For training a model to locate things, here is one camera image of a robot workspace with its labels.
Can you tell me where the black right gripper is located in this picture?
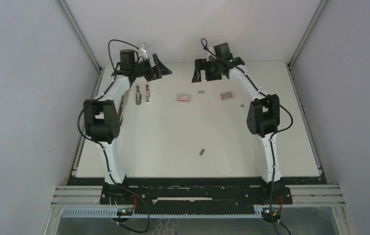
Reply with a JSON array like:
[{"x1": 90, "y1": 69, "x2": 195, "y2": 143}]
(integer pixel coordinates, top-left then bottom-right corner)
[{"x1": 193, "y1": 58, "x2": 223, "y2": 82}]

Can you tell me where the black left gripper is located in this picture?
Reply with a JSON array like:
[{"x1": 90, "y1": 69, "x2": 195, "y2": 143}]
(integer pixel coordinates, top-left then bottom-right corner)
[{"x1": 132, "y1": 54, "x2": 172, "y2": 82}]

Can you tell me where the red white staple box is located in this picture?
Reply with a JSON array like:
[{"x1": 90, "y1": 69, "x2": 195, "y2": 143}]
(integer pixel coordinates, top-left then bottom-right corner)
[{"x1": 176, "y1": 94, "x2": 190, "y2": 102}]

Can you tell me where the beige small stapler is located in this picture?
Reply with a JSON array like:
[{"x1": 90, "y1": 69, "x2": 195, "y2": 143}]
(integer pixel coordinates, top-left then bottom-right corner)
[{"x1": 135, "y1": 85, "x2": 142, "y2": 105}]

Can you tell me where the black and grey large stapler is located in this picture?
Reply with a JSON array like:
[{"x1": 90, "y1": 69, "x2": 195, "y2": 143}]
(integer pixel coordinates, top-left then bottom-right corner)
[{"x1": 117, "y1": 89, "x2": 130, "y2": 127}]

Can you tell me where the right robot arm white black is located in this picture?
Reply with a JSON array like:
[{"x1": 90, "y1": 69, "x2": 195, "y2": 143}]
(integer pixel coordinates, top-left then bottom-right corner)
[{"x1": 191, "y1": 38, "x2": 281, "y2": 204}]

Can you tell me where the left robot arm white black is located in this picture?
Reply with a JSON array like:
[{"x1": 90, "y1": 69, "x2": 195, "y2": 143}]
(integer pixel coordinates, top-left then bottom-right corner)
[{"x1": 79, "y1": 49, "x2": 172, "y2": 185}]

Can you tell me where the open grey staple box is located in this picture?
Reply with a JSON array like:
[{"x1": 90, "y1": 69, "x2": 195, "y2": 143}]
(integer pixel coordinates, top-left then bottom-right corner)
[{"x1": 220, "y1": 91, "x2": 234, "y2": 100}]

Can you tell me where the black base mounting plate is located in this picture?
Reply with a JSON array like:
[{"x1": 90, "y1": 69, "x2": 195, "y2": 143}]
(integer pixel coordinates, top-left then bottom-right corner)
[{"x1": 67, "y1": 177, "x2": 326, "y2": 215}]

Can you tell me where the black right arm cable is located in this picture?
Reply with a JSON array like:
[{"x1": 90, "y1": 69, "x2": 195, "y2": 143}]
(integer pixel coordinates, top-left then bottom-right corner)
[{"x1": 200, "y1": 38, "x2": 294, "y2": 215}]

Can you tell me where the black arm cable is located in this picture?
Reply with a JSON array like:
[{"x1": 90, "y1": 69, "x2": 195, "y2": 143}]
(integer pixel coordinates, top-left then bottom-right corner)
[
  {"x1": 200, "y1": 38, "x2": 294, "y2": 215},
  {"x1": 76, "y1": 39, "x2": 150, "y2": 233}
]

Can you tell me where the right aluminium frame post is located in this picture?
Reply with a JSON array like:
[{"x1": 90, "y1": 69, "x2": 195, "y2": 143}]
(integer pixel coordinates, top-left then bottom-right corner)
[{"x1": 287, "y1": 0, "x2": 329, "y2": 71}]

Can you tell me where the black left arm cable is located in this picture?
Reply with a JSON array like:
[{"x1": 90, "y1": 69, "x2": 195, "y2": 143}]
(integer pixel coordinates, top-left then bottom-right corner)
[{"x1": 76, "y1": 39, "x2": 150, "y2": 233}]

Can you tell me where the aluminium frame corner post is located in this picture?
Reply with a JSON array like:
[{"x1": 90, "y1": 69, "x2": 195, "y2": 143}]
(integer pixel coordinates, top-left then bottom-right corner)
[{"x1": 55, "y1": 0, "x2": 101, "y2": 72}]

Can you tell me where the white cable duct strip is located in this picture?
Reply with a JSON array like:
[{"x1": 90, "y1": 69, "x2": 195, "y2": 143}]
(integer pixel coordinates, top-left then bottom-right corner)
[{"x1": 62, "y1": 207, "x2": 263, "y2": 219}]

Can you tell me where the aluminium front rail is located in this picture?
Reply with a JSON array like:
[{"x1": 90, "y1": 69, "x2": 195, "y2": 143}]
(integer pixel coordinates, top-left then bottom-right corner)
[{"x1": 51, "y1": 185, "x2": 345, "y2": 207}]

